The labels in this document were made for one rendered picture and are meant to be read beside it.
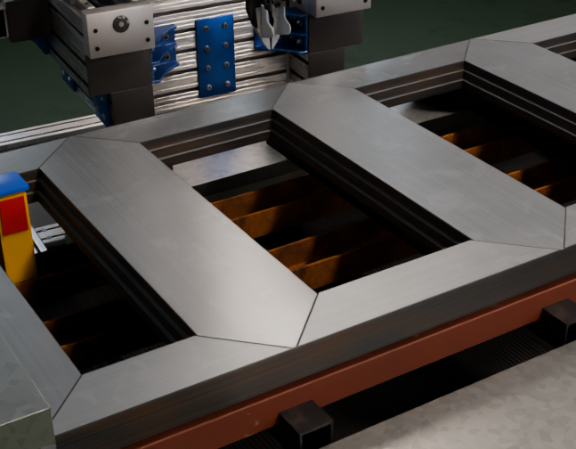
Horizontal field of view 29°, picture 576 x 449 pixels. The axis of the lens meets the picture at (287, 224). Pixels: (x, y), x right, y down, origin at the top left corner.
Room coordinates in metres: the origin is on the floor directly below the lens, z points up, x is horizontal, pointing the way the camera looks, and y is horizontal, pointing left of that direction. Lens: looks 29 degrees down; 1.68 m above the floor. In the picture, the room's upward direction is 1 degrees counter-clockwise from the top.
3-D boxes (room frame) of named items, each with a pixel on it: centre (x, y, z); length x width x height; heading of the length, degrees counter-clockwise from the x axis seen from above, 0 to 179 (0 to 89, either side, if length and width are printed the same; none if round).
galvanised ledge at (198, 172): (2.22, -0.10, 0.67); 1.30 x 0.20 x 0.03; 121
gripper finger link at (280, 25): (2.06, 0.01, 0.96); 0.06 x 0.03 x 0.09; 31
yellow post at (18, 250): (1.55, 0.44, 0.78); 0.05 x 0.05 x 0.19; 31
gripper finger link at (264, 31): (2.04, 0.03, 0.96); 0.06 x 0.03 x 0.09; 31
